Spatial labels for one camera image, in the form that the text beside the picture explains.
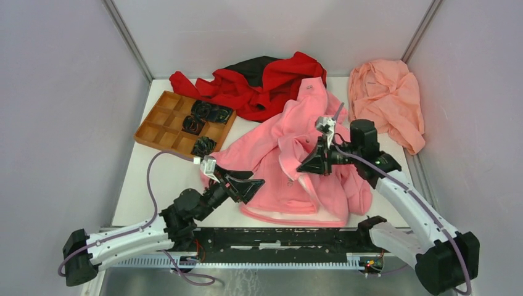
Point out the rolled tie orange pattern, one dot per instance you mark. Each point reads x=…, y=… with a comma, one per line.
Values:
x=193, y=125

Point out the peach orange garment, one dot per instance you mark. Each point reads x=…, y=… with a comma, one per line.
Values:
x=387, y=93

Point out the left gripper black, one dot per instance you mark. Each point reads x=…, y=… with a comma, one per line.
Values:
x=240, y=187

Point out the aluminium rail frame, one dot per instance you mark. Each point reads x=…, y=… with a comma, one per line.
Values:
x=365, y=263

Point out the rolled tie green leaves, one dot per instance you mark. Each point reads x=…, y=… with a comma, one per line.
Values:
x=203, y=146

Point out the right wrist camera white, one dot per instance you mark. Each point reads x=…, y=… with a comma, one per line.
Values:
x=327, y=127

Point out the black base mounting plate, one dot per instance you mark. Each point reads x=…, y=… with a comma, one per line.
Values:
x=275, y=245

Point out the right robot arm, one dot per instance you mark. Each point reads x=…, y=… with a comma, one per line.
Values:
x=408, y=204

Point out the rolled tie yellow pattern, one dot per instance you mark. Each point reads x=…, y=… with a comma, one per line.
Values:
x=204, y=111

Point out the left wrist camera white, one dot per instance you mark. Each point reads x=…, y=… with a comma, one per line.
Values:
x=207, y=166

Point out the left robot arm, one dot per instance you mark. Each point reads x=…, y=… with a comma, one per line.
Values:
x=169, y=229

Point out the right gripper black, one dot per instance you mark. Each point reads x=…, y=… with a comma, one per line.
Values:
x=316, y=162

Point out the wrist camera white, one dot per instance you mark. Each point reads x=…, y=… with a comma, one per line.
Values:
x=207, y=166
x=327, y=127

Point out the pink jacket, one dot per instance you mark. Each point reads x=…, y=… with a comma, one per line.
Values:
x=274, y=149

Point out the red and black jacket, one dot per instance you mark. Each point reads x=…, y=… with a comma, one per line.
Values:
x=257, y=89

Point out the wooden compartment tray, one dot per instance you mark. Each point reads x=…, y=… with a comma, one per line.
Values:
x=162, y=127

